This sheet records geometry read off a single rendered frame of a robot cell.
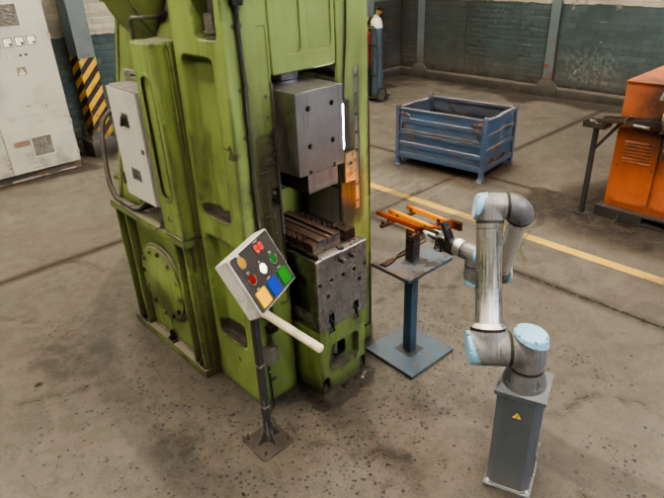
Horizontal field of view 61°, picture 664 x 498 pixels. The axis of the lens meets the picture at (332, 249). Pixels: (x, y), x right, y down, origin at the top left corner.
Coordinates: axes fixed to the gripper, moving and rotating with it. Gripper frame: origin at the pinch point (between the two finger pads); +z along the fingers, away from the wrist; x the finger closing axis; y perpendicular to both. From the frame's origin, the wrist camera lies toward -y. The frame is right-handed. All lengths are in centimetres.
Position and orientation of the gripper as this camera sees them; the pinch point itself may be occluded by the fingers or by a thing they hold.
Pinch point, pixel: (426, 229)
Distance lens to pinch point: 306.6
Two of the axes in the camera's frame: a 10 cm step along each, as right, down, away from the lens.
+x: 7.5, -3.2, 5.8
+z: -6.6, -3.5, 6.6
